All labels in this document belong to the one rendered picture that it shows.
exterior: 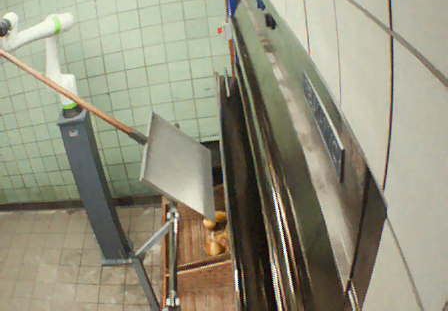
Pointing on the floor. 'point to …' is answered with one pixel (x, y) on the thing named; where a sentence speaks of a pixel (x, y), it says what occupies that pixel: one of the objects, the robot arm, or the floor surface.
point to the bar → (169, 262)
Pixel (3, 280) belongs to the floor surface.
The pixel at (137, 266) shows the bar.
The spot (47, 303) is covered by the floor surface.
